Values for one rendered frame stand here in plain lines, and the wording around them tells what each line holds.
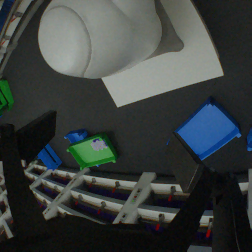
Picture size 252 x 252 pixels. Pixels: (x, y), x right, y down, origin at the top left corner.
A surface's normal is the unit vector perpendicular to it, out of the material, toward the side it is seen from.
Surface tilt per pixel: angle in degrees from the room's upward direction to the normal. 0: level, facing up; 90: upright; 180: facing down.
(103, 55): 61
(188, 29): 0
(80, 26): 44
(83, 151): 21
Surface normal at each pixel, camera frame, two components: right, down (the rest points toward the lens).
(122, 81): -0.47, 0.54
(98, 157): -0.15, 0.45
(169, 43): -0.25, 0.65
